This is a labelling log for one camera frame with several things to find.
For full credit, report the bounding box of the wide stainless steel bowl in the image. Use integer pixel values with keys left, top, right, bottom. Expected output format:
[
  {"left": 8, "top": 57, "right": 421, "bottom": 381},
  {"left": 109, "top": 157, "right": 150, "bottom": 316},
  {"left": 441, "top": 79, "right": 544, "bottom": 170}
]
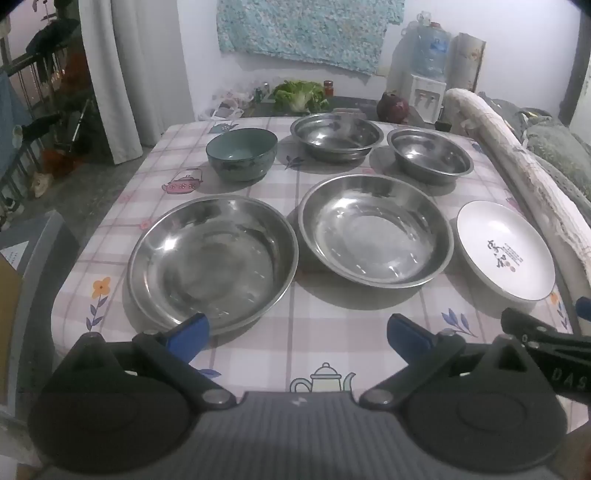
[{"left": 290, "top": 113, "right": 385, "bottom": 162}]

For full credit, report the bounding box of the white printed ceramic plate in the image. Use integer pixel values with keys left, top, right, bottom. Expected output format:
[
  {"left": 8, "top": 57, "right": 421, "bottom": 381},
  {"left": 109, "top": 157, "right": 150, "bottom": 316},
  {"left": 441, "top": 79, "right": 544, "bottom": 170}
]
[{"left": 456, "top": 200, "right": 556, "bottom": 303}]

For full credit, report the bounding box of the large stainless steel plate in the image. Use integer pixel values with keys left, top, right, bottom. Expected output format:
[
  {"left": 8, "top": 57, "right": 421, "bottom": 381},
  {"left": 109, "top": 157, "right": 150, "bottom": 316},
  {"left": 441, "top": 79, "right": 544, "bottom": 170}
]
[
  {"left": 127, "top": 195, "right": 299, "bottom": 335},
  {"left": 297, "top": 174, "right": 455, "bottom": 289}
]

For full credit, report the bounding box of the metal balcony railing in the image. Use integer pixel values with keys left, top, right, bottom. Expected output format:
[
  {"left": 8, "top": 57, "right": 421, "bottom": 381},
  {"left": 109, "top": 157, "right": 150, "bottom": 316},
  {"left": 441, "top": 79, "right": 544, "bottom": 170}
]
[{"left": 0, "top": 46, "right": 98, "bottom": 185}]

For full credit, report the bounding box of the dark low table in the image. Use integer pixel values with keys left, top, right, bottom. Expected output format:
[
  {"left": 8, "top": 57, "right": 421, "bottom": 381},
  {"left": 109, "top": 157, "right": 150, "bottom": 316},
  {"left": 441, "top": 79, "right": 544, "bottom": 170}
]
[{"left": 252, "top": 95, "right": 384, "bottom": 121}]

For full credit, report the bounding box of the blue water bottle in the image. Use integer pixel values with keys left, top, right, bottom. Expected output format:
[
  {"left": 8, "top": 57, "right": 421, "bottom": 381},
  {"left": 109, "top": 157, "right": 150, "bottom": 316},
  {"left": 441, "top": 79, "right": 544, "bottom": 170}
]
[{"left": 409, "top": 21, "right": 451, "bottom": 79}]

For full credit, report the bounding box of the green ceramic bowl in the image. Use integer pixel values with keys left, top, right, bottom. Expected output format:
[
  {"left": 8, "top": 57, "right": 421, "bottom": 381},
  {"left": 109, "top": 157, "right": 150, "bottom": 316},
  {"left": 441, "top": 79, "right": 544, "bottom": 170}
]
[{"left": 205, "top": 128, "right": 279, "bottom": 182}]

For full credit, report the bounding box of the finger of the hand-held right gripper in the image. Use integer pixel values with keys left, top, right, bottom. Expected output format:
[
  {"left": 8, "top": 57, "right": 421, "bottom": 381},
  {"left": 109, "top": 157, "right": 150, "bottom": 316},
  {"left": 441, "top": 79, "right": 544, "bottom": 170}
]
[{"left": 501, "top": 308, "right": 591, "bottom": 346}]

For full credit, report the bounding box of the green napa cabbage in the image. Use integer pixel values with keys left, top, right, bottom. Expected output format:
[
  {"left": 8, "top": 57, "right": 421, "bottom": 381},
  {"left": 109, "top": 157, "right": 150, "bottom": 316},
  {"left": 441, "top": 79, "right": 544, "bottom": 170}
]
[{"left": 270, "top": 80, "right": 331, "bottom": 113}]

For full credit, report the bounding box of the small stainless steel bowl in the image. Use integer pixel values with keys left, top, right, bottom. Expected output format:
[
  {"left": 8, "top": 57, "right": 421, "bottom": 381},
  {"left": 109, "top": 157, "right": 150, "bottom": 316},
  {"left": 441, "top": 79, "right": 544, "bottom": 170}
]
[{"left": 387, "top": 128, "right": 475, "bottom": 186}]

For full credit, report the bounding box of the white curtain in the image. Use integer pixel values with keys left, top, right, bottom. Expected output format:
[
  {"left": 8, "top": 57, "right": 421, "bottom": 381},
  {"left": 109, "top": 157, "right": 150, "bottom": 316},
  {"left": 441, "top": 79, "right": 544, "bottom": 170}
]
[{"left": 81, "top": 0, "right": 192, "bottom": 162}]

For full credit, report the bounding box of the rolled floral paper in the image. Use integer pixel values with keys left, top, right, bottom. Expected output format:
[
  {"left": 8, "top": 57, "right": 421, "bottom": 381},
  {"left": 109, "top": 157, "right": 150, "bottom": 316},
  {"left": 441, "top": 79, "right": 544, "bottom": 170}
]
[{"left": 450, "top": 33, "right": 486, "bottom": 93}]

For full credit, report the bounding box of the grey plastic chair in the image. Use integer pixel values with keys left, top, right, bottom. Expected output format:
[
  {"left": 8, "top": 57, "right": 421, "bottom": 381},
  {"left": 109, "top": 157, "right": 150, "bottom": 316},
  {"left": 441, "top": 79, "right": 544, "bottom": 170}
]
[{"left": 0, "top": 210, "right": 81, "bottom": 418}]

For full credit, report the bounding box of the brown cardboard piece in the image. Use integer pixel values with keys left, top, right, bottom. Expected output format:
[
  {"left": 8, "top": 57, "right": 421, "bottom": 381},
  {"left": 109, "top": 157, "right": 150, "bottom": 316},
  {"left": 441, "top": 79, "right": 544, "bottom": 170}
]
[{"left": 0, "top": 254, "right": 24, "bottom": 384}]

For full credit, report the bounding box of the white plastic bag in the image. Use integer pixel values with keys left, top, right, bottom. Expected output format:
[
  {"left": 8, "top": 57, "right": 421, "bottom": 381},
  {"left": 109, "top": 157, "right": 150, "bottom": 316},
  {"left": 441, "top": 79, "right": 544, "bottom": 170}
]
[{"left": 198, "top": 90, "right": 254, "bottom": 121}]

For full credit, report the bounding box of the grey pillow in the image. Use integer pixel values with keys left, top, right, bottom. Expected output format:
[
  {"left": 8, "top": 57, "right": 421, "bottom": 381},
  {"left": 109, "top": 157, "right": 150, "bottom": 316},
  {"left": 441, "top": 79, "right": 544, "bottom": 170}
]
[{"left": 522, "top": 108, "right": 591, "bottom": 204}]

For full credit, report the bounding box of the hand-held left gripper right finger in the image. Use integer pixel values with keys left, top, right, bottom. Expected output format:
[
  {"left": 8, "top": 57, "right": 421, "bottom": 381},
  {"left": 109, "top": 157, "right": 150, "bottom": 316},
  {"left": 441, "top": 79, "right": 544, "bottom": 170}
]
[{"left": 359, "top": 314, "right": 539, "bottom": 411}]

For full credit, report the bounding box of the plaid teapot print tablecloth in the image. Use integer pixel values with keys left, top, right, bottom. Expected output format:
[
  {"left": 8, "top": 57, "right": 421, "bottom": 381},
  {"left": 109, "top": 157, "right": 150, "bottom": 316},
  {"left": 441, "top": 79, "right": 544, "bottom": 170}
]
[{"left": 51, "top": 115, "right": 578, "bottom": 416}]

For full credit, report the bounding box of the rolled white mat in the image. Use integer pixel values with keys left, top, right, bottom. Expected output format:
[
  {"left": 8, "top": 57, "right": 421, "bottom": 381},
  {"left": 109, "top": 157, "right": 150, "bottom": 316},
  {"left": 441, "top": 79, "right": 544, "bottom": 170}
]
[{"left": 444, "top": 88, "right": 591, "bottom": 333}]

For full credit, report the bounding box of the blue floral wall cloth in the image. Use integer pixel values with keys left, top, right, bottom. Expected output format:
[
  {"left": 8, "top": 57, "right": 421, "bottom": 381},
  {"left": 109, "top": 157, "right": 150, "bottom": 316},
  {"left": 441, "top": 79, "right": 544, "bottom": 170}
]
[{"left": 217, "top": 0, "right": 404, "bottom": 77}]

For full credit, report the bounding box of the red container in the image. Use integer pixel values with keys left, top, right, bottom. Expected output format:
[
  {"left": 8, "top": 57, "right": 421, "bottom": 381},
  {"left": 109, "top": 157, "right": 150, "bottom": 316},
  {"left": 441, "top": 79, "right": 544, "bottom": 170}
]
[{"left": 43, "top": 148, "right": 77, "bottom": 172}]

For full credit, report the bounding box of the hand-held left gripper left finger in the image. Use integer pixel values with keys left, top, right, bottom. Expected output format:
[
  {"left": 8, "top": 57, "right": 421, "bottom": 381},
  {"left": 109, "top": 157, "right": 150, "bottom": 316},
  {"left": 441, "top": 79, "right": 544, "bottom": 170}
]
[{"left": 65, "top": 313, "right": 238, "bottom": 411}]

